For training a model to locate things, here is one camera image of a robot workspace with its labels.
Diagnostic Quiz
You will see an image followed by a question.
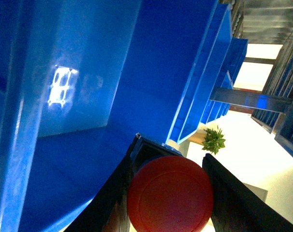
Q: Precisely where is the metal roller rack frame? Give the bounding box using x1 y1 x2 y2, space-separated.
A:
210 0 293 157

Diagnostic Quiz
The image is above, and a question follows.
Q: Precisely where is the red mushroom push button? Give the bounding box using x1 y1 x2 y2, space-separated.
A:
126 135 215 232

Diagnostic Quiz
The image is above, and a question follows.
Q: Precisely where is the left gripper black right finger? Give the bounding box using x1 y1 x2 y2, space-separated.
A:
202 153 293 232

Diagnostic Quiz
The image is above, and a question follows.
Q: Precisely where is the blue right plastic bin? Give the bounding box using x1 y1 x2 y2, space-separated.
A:
201 37 248 124

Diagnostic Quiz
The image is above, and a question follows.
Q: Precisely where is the blue middle plastic bin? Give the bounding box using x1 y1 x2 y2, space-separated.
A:
167 3 232 144

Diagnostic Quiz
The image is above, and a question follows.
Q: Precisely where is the blue plastic bin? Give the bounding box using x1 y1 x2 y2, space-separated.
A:
0 0 220 232
201 37 248 124
167 3 232 144

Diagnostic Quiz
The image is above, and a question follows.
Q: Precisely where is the blue left plastic bin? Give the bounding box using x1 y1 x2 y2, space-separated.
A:
0 0 220 232

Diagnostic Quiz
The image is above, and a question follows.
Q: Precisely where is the green potted plant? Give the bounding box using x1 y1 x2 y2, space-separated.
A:
202 126 226 155

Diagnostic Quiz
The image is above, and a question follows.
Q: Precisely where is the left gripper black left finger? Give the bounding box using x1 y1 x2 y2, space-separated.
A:
64 157 135 232

